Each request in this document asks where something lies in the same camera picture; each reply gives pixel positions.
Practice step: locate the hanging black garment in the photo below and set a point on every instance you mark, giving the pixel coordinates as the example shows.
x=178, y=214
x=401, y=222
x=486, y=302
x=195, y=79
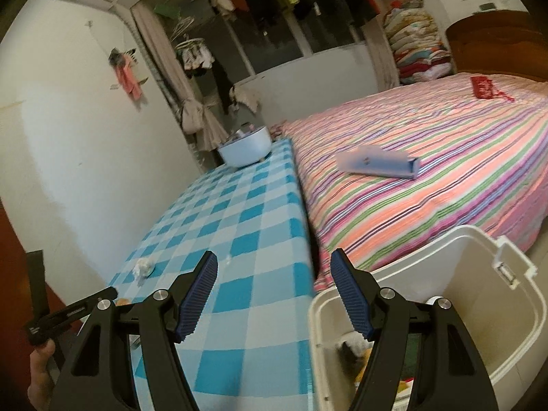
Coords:
x=221, y=85

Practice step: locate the person's left hand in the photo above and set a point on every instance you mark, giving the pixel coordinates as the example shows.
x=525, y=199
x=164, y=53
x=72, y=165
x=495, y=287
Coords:
x=39, y=376

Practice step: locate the dark wall switch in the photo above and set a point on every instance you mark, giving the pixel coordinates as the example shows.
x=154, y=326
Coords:
x=488, y=7

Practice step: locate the green cloth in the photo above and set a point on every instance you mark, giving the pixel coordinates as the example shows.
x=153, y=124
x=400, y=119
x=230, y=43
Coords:
x=166, y=10

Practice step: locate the window with white frame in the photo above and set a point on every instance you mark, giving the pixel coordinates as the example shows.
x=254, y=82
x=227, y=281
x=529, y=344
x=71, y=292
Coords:
x=274, y=47

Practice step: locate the red packet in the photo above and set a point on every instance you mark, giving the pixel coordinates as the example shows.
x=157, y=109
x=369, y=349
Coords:
x=483, y=86

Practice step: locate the brown wooden headboard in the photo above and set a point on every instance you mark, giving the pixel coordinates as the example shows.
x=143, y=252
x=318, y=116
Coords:
x=501, y=47

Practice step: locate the striped pink bed sheet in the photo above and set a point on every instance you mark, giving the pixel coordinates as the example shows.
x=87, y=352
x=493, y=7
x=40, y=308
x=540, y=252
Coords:
x=428, y=197

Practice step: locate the pile of colourful wrappers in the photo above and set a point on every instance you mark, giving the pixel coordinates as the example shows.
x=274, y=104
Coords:
x=239, y=133

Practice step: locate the small orange item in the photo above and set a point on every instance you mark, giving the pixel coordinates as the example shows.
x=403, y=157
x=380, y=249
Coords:
x=122, y=302

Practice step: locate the white plastic bin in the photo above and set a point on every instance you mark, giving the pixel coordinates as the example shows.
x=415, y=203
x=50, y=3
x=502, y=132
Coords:
x=471, y=274

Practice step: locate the long blue white carton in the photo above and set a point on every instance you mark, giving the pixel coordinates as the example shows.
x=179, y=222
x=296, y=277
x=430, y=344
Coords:
x=376, y=162

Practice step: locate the pink cloth on wall hook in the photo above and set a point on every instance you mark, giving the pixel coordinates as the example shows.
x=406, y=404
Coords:
x=128, y=79

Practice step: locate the white round basin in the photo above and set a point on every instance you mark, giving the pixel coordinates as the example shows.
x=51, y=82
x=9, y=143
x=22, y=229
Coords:
x=248, y=150

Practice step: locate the crumpled beige cloth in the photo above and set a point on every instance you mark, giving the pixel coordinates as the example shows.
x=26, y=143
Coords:
x=246, y=98

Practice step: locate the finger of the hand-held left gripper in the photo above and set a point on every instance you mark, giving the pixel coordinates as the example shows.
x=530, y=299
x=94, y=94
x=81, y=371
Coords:
x=55, y=319
x=37, y=282

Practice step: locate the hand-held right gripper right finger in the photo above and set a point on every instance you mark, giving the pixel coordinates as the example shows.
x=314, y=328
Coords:
x=351, y=295

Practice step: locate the yellow wrapper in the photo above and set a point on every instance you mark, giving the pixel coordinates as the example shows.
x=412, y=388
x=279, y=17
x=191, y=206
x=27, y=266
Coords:
x=404, y=387

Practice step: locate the stack of folded quilts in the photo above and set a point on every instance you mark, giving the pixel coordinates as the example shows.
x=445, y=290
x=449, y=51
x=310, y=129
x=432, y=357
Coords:
x=417, y=43

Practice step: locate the crumpled white tissue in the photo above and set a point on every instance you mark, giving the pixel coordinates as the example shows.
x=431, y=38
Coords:
x=143, y=269

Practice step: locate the blue checkered tablecloth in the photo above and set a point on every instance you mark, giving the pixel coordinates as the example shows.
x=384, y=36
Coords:
x=239, y=205

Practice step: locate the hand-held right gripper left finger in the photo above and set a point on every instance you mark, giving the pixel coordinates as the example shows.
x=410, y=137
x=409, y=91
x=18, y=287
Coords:
x=197, y=295

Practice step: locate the round laundry drying rack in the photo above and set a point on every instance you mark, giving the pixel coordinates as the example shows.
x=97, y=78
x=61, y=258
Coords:
x=195, y=55

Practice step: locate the beige curtain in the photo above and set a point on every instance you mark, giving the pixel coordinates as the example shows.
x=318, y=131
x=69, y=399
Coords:
x=171, y=72
x=381, y=55

